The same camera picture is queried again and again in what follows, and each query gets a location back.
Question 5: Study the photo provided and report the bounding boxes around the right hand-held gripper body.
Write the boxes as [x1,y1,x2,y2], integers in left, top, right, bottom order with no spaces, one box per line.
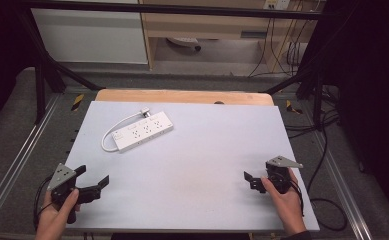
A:
[264,155,305,195]

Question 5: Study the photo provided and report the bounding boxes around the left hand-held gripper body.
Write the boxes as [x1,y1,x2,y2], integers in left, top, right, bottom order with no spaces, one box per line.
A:
[46,162,101,225]

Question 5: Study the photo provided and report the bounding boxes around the person's right hand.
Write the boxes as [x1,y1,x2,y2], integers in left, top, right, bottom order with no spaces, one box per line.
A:
[260,168,308,236]

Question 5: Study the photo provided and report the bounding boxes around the person's left hand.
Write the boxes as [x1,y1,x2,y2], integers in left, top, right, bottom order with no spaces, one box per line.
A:
[34,188,82,240]

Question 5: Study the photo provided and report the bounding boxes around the white power strip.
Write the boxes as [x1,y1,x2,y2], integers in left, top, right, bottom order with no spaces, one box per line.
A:
[110,111,175,154]

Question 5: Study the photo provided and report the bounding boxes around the yellow black tape marker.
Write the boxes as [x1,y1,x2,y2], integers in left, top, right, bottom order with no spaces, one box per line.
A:
[285,99,304,115]
[70,93,85,113]

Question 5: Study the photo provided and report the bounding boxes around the black metal stand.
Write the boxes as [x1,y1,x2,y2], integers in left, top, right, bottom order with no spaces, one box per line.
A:
[264,19,341,129]
[16,8,106,126]

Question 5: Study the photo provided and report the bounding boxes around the wooden table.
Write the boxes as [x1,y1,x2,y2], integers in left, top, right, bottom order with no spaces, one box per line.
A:
[94,88,276,107]

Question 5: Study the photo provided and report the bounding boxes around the white cabinet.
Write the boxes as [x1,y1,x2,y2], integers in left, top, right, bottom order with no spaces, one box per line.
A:
[30,0,149,66]

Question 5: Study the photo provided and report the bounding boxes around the white chair base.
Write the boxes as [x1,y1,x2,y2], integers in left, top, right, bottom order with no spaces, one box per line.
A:
[166,36,203,52]

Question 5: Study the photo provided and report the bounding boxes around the light wooden desk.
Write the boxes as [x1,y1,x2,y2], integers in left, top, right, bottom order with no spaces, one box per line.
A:
[137,0,320,72]

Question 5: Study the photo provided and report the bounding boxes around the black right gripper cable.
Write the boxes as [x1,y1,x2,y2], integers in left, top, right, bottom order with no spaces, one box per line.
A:
[289,179,306,218]

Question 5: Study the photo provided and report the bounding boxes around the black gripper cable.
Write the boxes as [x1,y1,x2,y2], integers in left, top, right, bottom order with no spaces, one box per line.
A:
[289,179,306,218]
[32,174,55,232]

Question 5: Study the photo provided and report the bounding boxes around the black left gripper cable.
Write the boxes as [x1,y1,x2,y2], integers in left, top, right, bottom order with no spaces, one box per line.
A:
[32,174,55,232]

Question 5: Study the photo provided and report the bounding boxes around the white power strip cable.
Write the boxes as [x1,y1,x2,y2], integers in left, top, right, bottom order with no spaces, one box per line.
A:
[100,106,151,153]

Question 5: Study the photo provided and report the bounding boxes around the aluminium floor rail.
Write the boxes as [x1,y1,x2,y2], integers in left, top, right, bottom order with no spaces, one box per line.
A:
[0,94,62,228]
[310,126,374,240]

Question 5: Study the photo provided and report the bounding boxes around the long black floor cable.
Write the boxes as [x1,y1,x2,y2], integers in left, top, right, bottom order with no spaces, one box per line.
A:
[283,84,349,232]

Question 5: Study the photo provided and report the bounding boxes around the hanging black cables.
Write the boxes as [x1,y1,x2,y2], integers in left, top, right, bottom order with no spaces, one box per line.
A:
[247,13,316,78]

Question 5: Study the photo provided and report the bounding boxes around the white wall socket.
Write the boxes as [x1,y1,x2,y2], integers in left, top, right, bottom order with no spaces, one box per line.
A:
[262,0,292,11]

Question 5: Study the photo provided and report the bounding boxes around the black metal frame bar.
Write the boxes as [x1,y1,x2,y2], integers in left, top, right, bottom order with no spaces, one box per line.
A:
[18,0,330,21]

